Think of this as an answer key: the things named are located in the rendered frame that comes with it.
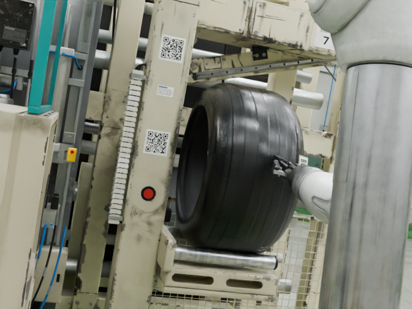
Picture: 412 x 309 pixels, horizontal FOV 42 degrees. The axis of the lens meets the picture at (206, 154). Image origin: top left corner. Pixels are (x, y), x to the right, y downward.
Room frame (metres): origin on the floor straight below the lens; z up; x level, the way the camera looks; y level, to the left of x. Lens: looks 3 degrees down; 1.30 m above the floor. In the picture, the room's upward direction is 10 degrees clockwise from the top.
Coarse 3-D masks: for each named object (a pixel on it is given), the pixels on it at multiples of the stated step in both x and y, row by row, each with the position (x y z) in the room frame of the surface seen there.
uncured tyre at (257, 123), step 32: (224, 96) 1.66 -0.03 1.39; (256, 96) 1.69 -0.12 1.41; (192, 128) 1.94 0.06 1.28; (224, 128) 1.58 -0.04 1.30; (256, 128) 1.59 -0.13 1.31; (288, 128) 1.62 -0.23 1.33; (192, 160) 2.05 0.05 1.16; (224, 160) 1.54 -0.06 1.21; (256, 160) 1.55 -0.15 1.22; (288, 160) 1.58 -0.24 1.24; (192, 192) 2.03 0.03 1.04; (224, 192) 1.54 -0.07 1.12; (256, 192) 1.55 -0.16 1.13; (288, 192) 1.58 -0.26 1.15; (192, 224) 1.66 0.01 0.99; (224, 224) 1.57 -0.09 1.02; (256, 224) 1.59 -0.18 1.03; (288, 224) 1.66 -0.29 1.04
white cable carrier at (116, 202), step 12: (132, 72) 1.65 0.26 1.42; (132, 84) 1.66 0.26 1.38; (132, 96) 1.66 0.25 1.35; (132, 108) 1.66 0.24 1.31; (132, 120) 1.66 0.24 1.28; (120, 144) 1.66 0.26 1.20; (120, 156) 1.65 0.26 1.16; (120, 168) 1.66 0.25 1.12; (120, 180) 1.66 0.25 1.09; (120, 192) 1.66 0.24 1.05; (120, 204) 1.67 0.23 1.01; (120, 216) 1.68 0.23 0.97
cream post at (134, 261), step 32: (160, 0) 1.66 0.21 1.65; (192, 0) 1.68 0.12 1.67; (160, 32) 1.66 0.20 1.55; (192, 32) 1.68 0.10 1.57; (160, 64) 1.66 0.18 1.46; (160, 96) 1.67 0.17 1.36; (160, 128) 1.67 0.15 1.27; (160, 160) 1.67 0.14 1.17; (128, 192) 1.66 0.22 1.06; (160, 192) 1.68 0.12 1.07; (128, 224) 1.66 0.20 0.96; (160, 224) 1.68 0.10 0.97; (128, 256) 1.66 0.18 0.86; (128, 288) 1.67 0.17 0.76
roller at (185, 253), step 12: (180, 252) 1.62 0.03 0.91; (192, 252) 1.64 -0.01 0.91; (204, 252) 1.65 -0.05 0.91; (216, 252) 1.66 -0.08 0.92; (228, 252) 1.67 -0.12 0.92; (240, 252) 1.69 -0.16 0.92; (228, 264) 1.67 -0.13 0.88; (240, 264) 1.68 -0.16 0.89; (252, 264) 1.68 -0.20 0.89; (264, 264) 1.69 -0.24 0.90; (276, 264) 1.70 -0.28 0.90
